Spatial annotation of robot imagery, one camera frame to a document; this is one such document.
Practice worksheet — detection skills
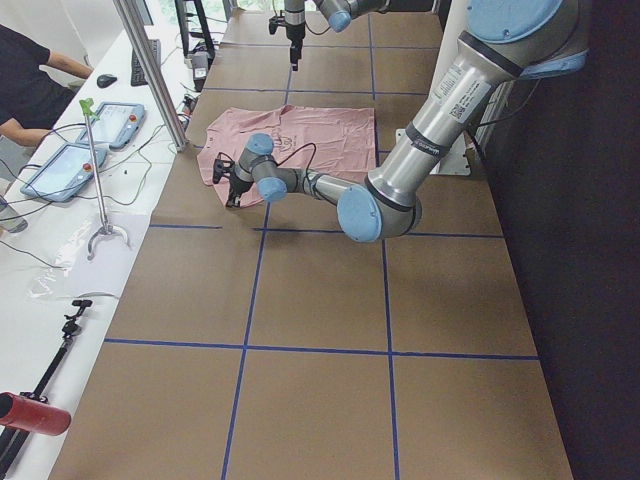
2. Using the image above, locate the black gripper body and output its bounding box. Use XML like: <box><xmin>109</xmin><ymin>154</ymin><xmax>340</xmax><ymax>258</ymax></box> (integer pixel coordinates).
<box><xmin>285</xmin><ymin>23</ymin><xmax>305</xmax><ymax>49</ymax></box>
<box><xmin>229</xmin><ymin>169</ymin><xmax>251</xmax><ymax>198</ymax></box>

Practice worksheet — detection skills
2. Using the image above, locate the pink Snoopy t-shirt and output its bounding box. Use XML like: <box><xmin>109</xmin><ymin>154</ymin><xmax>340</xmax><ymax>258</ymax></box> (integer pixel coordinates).
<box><xmin>197</xmin><ymin>105</ymin><xmax>376</xmax><ymax>186</ymax></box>

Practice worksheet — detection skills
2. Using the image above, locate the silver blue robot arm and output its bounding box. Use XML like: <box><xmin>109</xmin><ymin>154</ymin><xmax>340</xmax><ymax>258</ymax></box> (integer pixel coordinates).
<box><xmin>269</xmin><ymin>0</ymin><xmax>391</xmax><ymax>71</ymax></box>
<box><xmin>212</xmin><ymin>1</ymin><xmax>592</xmax><ymax>242</ymax></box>

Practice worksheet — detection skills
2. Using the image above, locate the black box with label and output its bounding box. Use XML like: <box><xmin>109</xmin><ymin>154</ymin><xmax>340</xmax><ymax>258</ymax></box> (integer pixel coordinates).
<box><xmin>190</xmin><ymin>51</ymin><xmax>210</xmax><ymax>92</ymax></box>

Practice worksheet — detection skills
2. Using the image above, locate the black metal clamp stand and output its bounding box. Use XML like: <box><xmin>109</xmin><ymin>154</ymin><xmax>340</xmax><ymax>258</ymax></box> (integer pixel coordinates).
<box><xmin>173</xmin><ymin>0</ymin><xmax>224</xmax><ymax>59</ymax></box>

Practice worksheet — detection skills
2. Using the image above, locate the far blue teach pendant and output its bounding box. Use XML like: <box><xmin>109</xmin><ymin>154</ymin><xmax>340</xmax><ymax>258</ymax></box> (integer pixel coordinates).
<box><xmin>79</xmin><ymin>98</ymin><xmax>146</xmax><ymax>150</ymax></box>

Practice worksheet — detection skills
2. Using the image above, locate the blue teach pendant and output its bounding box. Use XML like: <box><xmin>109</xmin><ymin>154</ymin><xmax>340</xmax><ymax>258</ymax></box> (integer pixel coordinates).
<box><xmin>20</xmin><ymin>143</ymin><xmax>94</xmax><ymax>202</ymax></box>
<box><xmin>79</xmin><ymin>98</ymin><xmax>146</xmax><ymax>150</ymax></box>

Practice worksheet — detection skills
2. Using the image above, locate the black keyboard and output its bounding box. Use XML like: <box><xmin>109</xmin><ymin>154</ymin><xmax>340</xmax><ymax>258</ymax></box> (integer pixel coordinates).
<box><xmin>130</xmin><ymin>38</ymin><xmax>163</xmax><ymax>87</ymax></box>

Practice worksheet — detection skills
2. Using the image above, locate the near blue teach pendant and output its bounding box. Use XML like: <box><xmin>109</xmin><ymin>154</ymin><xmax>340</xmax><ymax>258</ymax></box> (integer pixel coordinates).
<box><xmin>20</xmin><ymin>143</ymin><xmax>94</xmax><ymax>202</ymax></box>

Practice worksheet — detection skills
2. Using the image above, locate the black computer mouse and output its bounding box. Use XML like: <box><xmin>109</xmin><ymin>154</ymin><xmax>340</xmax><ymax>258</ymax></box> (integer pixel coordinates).
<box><xmin>96</xmin><ymin>74</ymin><xmax>118</xmax><ymax>89</ymax></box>

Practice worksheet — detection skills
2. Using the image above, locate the clear plastic bag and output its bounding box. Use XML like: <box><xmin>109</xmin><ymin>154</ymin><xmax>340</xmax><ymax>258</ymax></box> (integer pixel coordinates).
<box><xmin>27</xmin><ymin>212</ymin><xmax>151</xmax><ymax>301</ymax></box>

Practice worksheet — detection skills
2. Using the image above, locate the clear water bottle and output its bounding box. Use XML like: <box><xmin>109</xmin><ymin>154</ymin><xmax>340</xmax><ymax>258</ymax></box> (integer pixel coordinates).
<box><xmin>0</xmin><ymin>197</ymin><xmax>28</xmax><ymax>233</ymax></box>

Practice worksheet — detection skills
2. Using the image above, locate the person in black shirt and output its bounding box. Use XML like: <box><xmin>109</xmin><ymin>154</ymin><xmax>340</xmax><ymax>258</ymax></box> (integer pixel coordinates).
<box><xmin>1</xmin><ymin>26</ymin><xmax>93</xmax><ymax>147</ymax></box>

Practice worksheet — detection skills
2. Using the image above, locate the red cylinder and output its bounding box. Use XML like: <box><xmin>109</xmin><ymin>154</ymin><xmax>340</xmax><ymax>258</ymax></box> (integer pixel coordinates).
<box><xmin>1</xmin><ymin>392</ymin><xmax>72</xmax><ymax>436</ymax></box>

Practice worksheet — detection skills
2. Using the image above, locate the black tripod stick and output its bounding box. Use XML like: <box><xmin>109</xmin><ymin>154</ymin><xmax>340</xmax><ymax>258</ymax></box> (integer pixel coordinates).
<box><xmin>1</xmin><ymin>299</ymin><xmax>93</xmax><ymax>479</ymax></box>

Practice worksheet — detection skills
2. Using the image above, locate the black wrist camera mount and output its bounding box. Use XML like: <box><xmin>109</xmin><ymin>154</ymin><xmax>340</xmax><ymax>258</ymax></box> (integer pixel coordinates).
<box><xmin>212</xmin><ymin>152</ymin><xmax>235</xmax><ymax>185</ymax></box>
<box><xmin>268</xmin><ymin>15</ymin><xmax>286</xmax><ymax>35</ymax></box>

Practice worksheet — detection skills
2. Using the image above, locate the aluminium frame post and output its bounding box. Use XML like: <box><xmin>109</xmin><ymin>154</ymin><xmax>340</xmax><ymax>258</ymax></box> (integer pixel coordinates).
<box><xmin>113</xmin><ymin>0</ymin><xmax>187</xmax><ymax>152</ymax></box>

